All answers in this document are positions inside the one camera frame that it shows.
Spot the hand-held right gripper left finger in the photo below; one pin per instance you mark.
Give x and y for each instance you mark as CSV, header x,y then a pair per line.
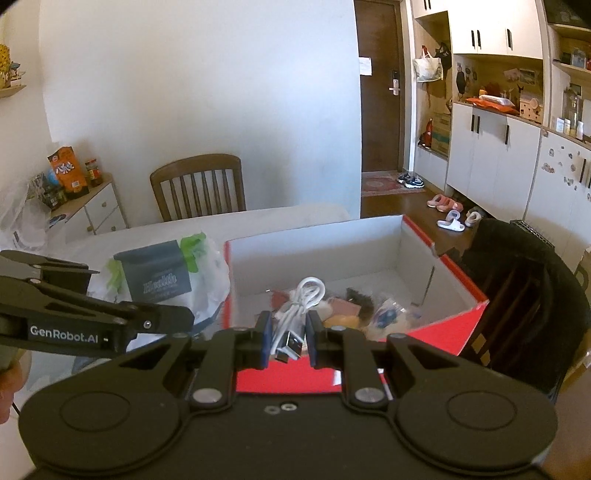
x,y
264,339

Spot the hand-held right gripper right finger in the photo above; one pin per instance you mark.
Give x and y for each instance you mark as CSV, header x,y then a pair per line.
x,y
314,339

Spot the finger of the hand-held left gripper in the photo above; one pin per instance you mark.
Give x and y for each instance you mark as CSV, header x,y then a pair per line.
x,y
64,277
161,318

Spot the dark grey card packet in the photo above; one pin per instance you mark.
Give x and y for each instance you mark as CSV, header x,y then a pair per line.
x,y
152,272

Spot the white green plastic bag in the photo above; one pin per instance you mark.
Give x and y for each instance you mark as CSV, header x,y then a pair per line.
x,y
207,272

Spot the red cardboard box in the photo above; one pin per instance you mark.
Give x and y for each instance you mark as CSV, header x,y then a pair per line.
x,y
434,327

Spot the white marble desktop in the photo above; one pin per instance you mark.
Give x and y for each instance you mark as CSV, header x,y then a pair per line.
x,y
152,230

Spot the person's left hand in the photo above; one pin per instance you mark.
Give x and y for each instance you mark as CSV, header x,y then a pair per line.
x,y
8,392

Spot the pink card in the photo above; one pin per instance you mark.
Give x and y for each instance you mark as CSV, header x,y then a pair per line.
x,y
345,307

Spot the clear plastic bag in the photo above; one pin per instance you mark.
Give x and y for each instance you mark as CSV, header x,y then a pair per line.
x,y
21,221

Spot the small white drawer cabinet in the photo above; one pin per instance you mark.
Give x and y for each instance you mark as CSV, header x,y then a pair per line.
x,y
99,212

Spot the white blue printed packet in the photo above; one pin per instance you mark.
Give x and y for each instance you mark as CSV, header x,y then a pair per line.
x,y
390,316

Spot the dark snack packets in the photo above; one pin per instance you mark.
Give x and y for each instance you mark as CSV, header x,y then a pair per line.
x,y
48,191

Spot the orange snack bag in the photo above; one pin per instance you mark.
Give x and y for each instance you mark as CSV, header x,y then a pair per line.
x,y
69,173

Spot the red label jar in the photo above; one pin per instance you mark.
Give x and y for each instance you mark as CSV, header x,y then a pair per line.
x,y
93,173

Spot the wooden chair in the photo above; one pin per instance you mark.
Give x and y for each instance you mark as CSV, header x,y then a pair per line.
x,y
198,184

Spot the patterned door rug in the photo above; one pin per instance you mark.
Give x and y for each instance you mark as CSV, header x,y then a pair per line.
x,y
381,184

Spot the white slipper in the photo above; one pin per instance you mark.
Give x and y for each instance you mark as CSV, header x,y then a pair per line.
x,y
474,218
450,221

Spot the pair of dark sneakers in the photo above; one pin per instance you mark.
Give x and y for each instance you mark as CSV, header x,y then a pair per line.
x,y
411,180

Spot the pair of pink slippers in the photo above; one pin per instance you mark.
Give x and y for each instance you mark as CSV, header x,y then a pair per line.
x,y
444,203

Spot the black jacket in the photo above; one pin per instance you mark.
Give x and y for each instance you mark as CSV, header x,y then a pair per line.
x,y
521,295

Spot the yellow knitted ornament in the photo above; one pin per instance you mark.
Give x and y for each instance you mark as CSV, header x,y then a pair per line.
x,y
7,67

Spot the dark wooden door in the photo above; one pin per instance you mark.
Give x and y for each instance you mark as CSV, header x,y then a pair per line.
x,y
378,124

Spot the red bottle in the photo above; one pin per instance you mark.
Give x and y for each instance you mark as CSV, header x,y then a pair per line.
x,y
427,134

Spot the stacked cardboard boxes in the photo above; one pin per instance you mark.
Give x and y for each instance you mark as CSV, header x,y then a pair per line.
x,y
442,131

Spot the silver door lock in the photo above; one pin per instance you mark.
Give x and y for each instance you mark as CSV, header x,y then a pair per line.
x,y
395,83

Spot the white paper notice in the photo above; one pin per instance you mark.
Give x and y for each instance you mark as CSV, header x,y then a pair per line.
x,y
365,66

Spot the white tote bag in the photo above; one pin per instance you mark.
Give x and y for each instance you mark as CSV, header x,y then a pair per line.
x,y
427,68

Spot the orange flat packet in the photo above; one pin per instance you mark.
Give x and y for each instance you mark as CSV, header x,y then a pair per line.
x,y
491,104

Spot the small wooden drawer box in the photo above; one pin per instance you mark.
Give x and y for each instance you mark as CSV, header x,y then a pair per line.
x,y
531,108

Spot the wooden wall shelf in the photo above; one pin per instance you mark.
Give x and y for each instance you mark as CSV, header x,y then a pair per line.
x,y
11,90

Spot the large white wall cabinet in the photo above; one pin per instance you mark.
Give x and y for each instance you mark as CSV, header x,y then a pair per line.
x,y
494,157

